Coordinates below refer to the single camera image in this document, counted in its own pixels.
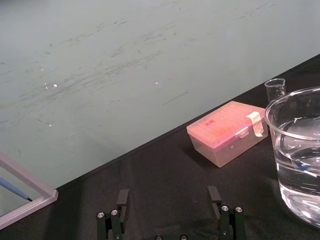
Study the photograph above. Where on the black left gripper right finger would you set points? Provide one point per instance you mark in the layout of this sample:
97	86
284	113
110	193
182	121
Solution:
226	217

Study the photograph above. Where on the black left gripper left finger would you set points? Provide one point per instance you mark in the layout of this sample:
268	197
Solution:
123	203

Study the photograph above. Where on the large clear glass beaker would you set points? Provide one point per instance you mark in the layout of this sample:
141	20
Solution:
297	155

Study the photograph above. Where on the white acrylic rack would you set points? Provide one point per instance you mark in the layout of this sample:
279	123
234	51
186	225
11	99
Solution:
27	193

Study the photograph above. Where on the small clear glass beaker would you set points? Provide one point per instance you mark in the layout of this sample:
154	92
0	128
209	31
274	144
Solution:
274	90

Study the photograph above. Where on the black table cloth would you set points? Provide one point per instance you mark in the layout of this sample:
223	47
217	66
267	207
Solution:
175	190

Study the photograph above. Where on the pink translucent plastic box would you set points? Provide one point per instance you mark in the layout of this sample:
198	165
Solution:
226	133

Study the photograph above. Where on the blue pipette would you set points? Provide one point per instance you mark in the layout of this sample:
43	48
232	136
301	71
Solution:
13	189

